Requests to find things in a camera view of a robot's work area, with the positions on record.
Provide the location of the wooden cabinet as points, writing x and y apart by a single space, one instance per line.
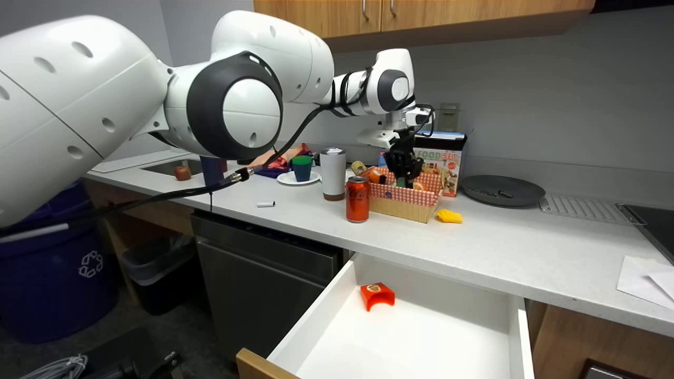
604 343
422 12

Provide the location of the green plush toy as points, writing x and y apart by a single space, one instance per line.
402 182

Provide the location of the wooden lower cabinet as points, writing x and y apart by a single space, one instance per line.
604 343

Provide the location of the black round pan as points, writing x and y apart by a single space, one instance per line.
502 189

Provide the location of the dark dishwasher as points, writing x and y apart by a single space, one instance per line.
259 280

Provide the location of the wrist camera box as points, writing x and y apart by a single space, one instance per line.
422 118

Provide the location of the wooden upper cabinet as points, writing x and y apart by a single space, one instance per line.
422 12

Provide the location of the pale yellow toy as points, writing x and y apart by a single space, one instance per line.
359 167

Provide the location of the wall outlet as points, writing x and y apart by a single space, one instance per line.
450 117

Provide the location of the brown round toy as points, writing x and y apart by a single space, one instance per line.
181 171

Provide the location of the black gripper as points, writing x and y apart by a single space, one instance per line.
402 150

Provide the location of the white paper sheet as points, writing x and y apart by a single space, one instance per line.
644 280

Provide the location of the red soda can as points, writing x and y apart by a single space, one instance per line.
357 201

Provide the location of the white cylindrical canister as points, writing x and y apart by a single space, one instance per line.
334 172

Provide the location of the white plate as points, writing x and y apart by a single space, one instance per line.
287 180

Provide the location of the green cup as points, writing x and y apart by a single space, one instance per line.
302 169

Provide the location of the orange fruit toy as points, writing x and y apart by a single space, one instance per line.
380 174

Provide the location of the basket with checkered liner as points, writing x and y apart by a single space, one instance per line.
402 202

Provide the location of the colourful snack box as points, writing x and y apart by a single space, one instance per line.
444 164

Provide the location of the grey plastic bag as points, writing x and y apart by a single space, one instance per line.
59 367

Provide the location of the dark blue cup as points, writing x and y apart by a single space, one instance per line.
214 171

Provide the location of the blue recycling bin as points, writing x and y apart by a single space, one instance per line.
49 280

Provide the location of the orange plastic toy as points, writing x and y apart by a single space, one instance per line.
378 296

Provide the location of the black trash bin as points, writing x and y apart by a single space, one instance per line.
159 276

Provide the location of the white drawer with wooden front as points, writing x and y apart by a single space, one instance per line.
414 337

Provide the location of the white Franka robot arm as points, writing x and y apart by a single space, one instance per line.
71 105

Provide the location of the kitchen sink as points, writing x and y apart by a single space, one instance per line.
165 167

